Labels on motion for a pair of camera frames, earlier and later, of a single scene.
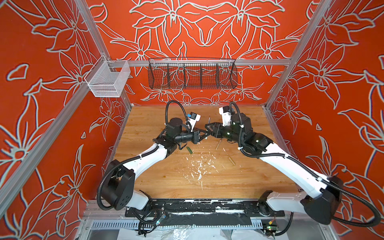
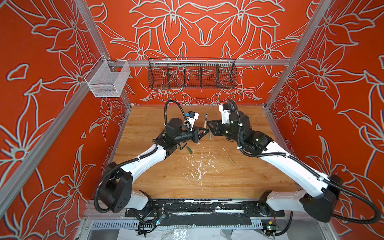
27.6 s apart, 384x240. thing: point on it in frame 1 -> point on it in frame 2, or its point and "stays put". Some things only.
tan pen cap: x=233 y=163 stays put
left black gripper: x=195 y=136 stays put
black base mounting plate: x=247 y=207 stays put
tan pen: x=218 y=144 -> x=205 y=121
